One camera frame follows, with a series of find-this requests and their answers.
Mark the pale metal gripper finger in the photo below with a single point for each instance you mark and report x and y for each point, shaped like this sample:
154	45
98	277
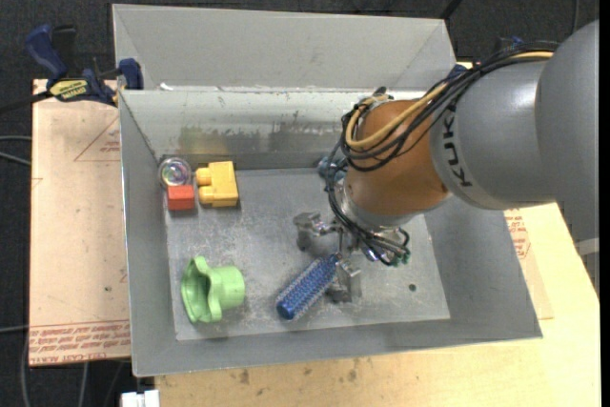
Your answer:
307	224
350	281

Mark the blue spiky roller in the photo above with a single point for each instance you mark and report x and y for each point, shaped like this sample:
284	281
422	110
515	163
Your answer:
307	286

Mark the grey metal bin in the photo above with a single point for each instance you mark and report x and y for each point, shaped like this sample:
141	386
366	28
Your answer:
267	248

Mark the yellow toy block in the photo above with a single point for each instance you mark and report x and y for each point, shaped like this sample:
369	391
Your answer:
220	183

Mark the green plastic cup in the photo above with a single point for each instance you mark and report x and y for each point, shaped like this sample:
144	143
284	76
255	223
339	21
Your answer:
212	288

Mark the red toy block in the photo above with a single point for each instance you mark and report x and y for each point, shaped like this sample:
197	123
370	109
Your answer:
181	197

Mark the clear iridescent ball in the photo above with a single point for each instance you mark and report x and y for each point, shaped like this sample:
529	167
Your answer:
174	171

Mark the brown cardboard board, red print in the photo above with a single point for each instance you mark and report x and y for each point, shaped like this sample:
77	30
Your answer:
76	224

